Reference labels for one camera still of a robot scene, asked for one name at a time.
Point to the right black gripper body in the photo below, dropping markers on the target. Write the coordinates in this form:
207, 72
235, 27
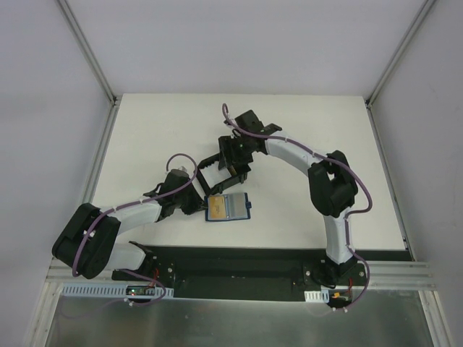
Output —
224, 159

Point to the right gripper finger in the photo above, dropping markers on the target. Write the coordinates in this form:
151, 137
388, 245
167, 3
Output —
226, 144
224, 161

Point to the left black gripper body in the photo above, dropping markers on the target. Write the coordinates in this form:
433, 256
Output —
193, 204

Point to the black plastic card rack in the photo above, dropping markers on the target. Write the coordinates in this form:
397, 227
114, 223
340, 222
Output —
213, 181

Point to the blue leather card holder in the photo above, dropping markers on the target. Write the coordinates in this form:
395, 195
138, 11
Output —
238, 207

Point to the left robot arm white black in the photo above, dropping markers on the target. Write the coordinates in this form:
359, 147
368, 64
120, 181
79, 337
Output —
88, 242

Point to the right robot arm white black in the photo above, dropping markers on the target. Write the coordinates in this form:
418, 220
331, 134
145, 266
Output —
332, 184

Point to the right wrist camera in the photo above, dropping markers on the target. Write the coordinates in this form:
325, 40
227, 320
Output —
230, 123

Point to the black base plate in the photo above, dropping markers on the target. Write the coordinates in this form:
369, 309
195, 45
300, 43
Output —
247, 273

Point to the left aluminium frame post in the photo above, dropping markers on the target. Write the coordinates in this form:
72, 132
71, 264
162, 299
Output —
86, 50

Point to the aluminium frame post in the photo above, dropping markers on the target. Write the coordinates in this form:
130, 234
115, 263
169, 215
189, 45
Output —
86, 50
413, 29

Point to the right white cable duct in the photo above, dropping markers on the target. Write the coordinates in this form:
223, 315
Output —
317, 297

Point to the white cable duct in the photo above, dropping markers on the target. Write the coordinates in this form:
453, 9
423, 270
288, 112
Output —
116, 291
317, 297

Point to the left white cable duct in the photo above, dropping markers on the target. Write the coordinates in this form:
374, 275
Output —
116, 291

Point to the right aluminium frame post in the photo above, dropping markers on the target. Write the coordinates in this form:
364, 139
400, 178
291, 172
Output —
413, 29

